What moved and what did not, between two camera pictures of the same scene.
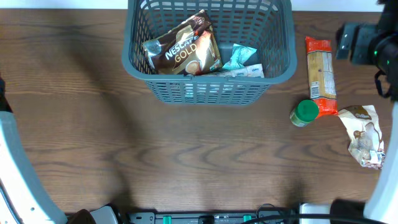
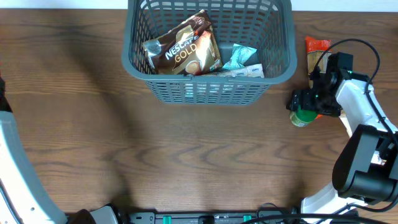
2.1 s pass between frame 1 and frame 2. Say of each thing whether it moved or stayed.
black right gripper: moved
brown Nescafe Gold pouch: stayed
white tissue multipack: stayed
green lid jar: stayed
